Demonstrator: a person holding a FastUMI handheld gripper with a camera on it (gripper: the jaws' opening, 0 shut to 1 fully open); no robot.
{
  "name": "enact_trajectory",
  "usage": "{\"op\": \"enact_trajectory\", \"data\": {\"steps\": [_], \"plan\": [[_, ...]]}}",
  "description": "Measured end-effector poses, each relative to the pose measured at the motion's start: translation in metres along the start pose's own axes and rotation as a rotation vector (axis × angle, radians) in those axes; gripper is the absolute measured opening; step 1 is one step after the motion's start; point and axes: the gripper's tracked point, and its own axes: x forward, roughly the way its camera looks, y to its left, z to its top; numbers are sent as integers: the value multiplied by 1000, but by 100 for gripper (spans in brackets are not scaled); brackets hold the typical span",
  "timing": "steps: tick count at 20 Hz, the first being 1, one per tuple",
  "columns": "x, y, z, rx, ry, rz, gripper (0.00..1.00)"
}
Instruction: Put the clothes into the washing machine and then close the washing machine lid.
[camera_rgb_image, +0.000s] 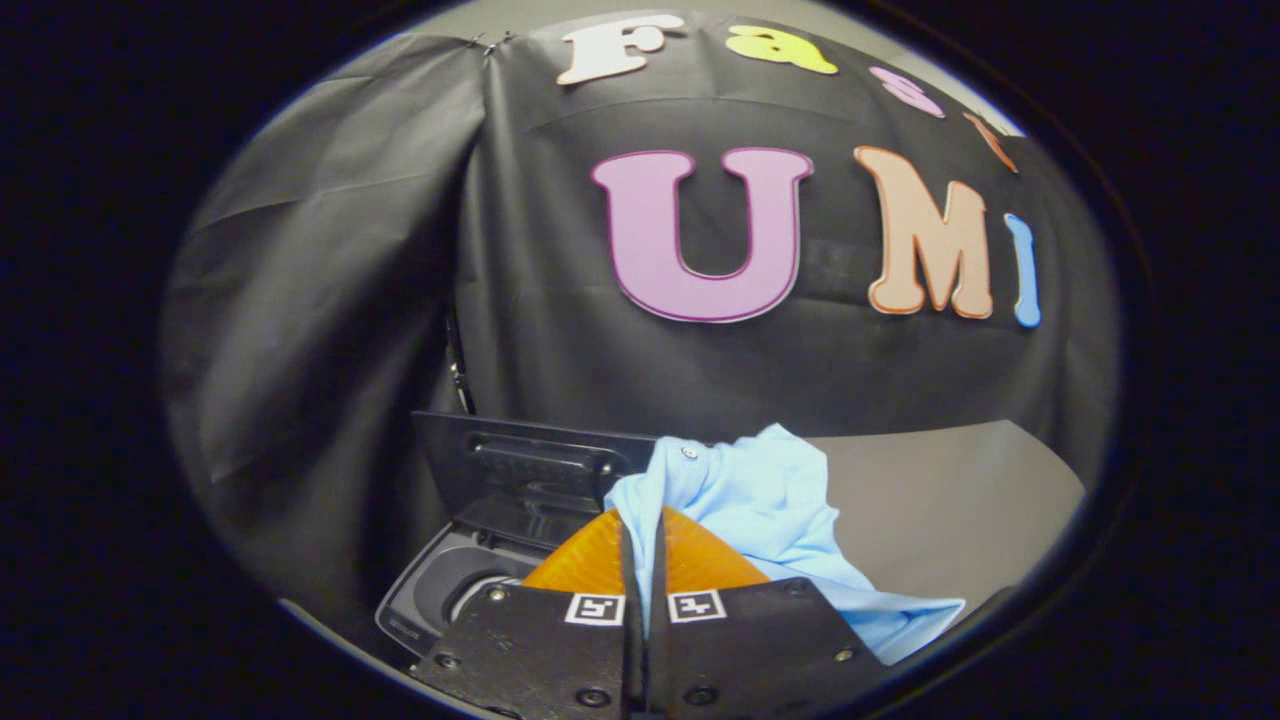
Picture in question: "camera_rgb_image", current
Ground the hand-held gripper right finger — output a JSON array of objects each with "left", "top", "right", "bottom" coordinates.
[{"left": 645, "top": 505, "right": 891, "bottom": 720}]

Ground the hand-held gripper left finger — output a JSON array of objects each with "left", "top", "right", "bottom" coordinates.
[{"left": 410, "top": 508, "right": 646, "bottom": 720}]

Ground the light blue shirt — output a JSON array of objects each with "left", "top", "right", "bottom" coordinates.
[{"left": 603, "top": 423, "right": 966, "bottom": 666}]

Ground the black backdrop cloth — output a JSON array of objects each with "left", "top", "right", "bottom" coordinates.
[{"left": 160, "top": 10, "right": 1121, "bottom": 621}]

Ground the beige cabinet with dark frame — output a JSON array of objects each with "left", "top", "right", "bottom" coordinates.
[{"left": 800, "top": 420, "right": 1086, "bottom": 621}]

